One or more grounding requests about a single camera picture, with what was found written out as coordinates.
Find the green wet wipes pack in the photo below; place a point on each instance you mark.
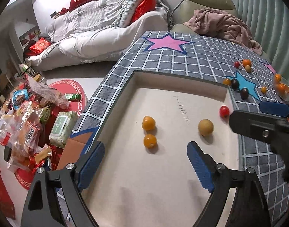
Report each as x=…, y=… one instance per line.
x=62, y=128

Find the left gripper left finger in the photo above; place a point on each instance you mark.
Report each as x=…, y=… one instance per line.
x=42, y=208

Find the teal pleated curtain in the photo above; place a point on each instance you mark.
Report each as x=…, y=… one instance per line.
x=268, y=21

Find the red cushion at sofa end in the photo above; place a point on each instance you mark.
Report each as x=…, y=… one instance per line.
x=38, y=47

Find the olive green armchair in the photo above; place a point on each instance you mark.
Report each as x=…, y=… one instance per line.
x=187, y=8

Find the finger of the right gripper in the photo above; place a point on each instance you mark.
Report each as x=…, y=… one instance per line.
x=274, y=108
x=253, y=125

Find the pink crumpled blanket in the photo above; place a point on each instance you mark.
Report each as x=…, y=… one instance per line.
x=223, y=25

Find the tan longan fruit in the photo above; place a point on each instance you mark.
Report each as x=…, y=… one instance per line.
x=205, y=127

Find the white covered sofa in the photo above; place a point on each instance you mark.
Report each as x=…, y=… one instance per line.
x=99, y=30

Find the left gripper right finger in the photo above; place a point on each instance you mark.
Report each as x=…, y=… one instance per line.
x=249, y=207

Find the yellow tomato right of star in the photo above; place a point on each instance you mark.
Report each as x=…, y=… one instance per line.
x=263, y=90

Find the far red cherry tomato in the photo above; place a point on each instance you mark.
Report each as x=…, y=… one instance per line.
x=237, y=64

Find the orange tomato by plums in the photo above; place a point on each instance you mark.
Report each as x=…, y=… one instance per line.
x=227, y=82

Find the far tan longan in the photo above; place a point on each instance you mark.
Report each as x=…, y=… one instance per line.
x=248, y=68

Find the red pillow on sofa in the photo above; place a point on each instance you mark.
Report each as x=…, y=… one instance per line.
x=144, y=7

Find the yellow tomato in tray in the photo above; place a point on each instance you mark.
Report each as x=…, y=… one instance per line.
x=148, y=123

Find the red round floor mat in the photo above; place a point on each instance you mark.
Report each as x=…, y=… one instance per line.
x=65, y=86

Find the green bottle on floor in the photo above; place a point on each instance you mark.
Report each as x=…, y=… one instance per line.
x=73, y=96

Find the clear glass fruit bowl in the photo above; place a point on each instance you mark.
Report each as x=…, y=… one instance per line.
x=281, y=87

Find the dark green white tray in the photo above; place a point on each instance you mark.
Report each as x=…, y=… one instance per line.
x=137, y=186

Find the yellow cherry tomato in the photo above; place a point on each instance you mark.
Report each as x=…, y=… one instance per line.
x=150, y=141

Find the dark plum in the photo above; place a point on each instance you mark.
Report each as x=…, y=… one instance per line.
x=244, y=93
x=235, y=84

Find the dark plum behind star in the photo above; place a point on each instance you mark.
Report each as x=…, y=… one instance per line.
x=235, y=84

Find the far orange tangerine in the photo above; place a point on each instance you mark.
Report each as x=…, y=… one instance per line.
x=246, y=62

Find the pile of snack bags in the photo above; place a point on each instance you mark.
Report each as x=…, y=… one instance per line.
x=23, y=127

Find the large red cherry tomato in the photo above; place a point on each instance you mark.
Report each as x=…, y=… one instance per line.
x=224, y=111

